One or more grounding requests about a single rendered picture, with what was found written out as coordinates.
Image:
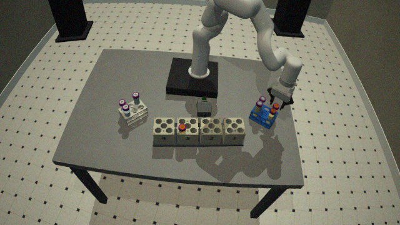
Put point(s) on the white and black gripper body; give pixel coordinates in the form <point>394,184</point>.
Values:
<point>290,91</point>

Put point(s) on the cream tube rack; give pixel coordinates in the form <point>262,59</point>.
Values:
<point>136,113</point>

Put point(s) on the beige bucket adapter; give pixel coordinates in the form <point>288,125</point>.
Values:
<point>164,130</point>
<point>234,134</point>
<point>210,130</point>
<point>191,134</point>

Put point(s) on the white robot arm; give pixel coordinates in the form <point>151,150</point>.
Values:
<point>216,12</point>

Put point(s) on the blue tube rack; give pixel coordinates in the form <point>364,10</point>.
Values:
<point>262,116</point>

